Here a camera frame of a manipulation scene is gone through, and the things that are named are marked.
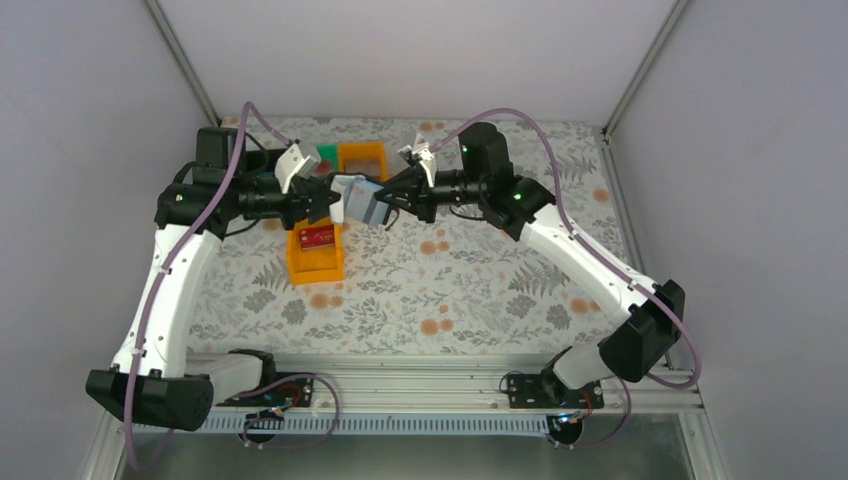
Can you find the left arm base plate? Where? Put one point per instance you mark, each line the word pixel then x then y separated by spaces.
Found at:
pixel 294 393

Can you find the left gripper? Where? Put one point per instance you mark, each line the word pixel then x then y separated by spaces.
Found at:
pixel 303 201

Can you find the orange storage bin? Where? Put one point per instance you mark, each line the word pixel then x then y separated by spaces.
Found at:
pixel 368 158
pixel 318 265

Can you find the floral table mat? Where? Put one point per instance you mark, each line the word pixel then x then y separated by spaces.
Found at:
pixel 452 287

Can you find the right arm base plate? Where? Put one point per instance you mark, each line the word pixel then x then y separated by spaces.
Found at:
pixel 537 391

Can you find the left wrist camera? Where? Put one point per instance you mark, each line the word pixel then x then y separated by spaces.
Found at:
pixel 298 159

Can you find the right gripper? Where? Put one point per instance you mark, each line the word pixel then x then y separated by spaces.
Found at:
pixel 421 196

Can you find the aluminium rail frame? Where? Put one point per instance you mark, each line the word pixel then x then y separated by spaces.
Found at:
pixel 458 384

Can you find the green storage bin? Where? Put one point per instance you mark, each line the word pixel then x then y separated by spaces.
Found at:
pixel 330 159

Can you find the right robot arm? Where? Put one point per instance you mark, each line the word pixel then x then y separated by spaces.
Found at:
pixel 646 315

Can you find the black storage bin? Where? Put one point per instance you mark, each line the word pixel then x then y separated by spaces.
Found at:
pixel 259 162

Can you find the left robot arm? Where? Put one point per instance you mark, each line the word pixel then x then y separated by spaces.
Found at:
pixel 147 382

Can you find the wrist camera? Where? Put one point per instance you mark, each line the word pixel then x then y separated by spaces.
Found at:
pixel 417 154
pixel 298 159

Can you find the red VIP card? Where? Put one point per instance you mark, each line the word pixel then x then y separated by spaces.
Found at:
pixel 317 237

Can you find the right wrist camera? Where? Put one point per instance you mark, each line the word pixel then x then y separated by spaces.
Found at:
pixel 417 154

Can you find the near orange storage bin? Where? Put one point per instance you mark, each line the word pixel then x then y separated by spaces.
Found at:
pixel 318 265

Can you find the far orange storage bin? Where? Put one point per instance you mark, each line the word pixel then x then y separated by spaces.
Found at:
pixel 368 158

